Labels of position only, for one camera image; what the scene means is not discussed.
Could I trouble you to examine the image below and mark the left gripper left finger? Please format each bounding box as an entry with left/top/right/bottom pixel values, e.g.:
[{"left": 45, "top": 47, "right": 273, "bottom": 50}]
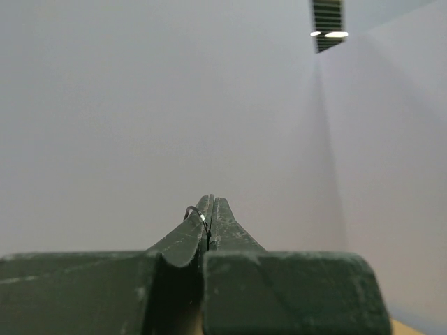
[{"left": 1, "top": 195, "right": 214, "bottom": 334}]

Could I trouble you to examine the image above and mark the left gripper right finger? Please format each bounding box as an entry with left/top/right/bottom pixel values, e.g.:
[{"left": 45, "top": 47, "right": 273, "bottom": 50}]
[{"left": 203, "top": 198, "right": 390, "bottom": 334}]

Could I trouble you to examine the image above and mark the thin black cable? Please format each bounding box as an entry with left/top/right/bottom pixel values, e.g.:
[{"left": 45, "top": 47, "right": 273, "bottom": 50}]
[{"left": 183, "top": 205, "right": 213, "bottom": 251}]

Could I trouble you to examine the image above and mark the ceiling vent grille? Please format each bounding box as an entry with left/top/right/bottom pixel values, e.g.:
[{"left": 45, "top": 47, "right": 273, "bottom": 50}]
[{"left": 310, "top": 0, "right": 349, "bottom": 53}]

